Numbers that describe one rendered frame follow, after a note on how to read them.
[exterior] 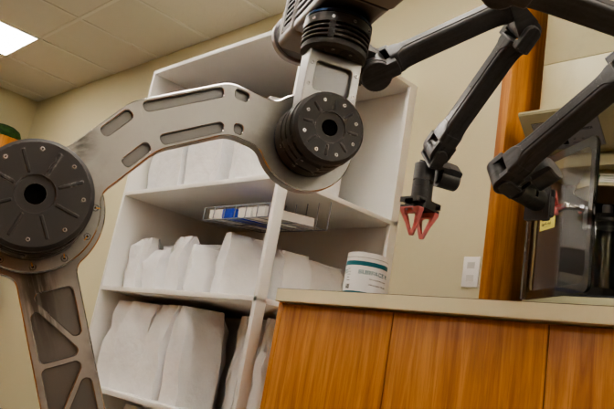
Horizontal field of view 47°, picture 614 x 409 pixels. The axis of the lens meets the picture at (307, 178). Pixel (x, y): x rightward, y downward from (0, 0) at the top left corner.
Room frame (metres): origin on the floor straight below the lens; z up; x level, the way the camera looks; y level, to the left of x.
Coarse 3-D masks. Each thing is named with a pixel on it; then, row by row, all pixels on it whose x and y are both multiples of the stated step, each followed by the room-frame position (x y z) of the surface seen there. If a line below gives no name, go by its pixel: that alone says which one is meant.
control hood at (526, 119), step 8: (520, 112) 1.87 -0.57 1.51; (528, 112) 1.85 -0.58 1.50; (536, 112) 1.83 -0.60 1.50; (544, 112) 1.81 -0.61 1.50; (552, 112) 1.80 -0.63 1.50; (608, 112) 1.70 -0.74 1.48; (520, 120) 1.87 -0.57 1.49; (528, 120) 1.86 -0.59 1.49; (536, 120) 1.84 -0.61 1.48; (544, 120) 1.83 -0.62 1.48; (600, 120) 1.72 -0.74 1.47; (608, 120) 1.71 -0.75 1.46; (528, 128) 1.87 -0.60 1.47; (608, 128) 1.73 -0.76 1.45; (608, 136) 1.74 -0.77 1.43; (608, 144) 1.76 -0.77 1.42; (552, 152) 1.88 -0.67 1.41
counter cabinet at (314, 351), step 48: (288, 336) 2.23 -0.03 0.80; (336, 336) 2.08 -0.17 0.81; (384, 336) 1.95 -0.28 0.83; (432, 336) 1.83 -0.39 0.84; (480, 336) 1.73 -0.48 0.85; (528, 336) 1.63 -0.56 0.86; (576, 336) 1.55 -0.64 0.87; (288, 384) 2.20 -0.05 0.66; (336, 384) 2.06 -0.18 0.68; (384, 384) 1.94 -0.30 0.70; (432, 384) 1.82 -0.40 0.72; (480, 384) 1.72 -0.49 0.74; (528, 384) 1.62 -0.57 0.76; (576, 384) 1.54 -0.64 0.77
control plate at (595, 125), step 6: (594, 120) 1.73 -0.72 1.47; (534, 126) 1.86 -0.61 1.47; (588, 126) 1.76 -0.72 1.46; (594, 126) 1.75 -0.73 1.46; (600, 126) 1.73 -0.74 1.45; (582, 132) 1.78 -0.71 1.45; (588, 132) 1.77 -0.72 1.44; (594, 132) 1.76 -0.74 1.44; (600, 132) 1.75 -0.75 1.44; (570, 138) 1.81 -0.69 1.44; (600, 138) 1.76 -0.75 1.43; (564, 144) 1.84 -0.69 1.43; (570, 144) 1.83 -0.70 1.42
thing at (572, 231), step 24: (576, 144) 1.72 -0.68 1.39; (576, 168) 1.72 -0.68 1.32; (576, 192) 1.71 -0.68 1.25; (576, 216) 1.70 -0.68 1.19; (552, 240) 1.80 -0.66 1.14; (576, 240) 1.69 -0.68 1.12; (528, 264) 1.91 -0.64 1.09; (552, 264) 1.79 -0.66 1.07; (576, 264) 1.68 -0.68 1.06; (528, 288) 1.90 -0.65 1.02; (552, 288) 1.78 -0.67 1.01; (576, 288) 1.68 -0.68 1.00
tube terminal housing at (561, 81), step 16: (560, 64) 1.91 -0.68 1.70; (576, 64) 1.87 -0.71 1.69; (592, 64) 1.83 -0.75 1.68; (544, 80) 1.94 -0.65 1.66; (560, 80) 1.90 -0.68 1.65; (576, 80) 1.87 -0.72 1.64; (544, 96) 1.94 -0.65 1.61; (560, 96) 1.90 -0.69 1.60; (608, 160) 1.79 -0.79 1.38; (592, 304) 1.80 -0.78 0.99; (608, 304) 1.77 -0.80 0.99
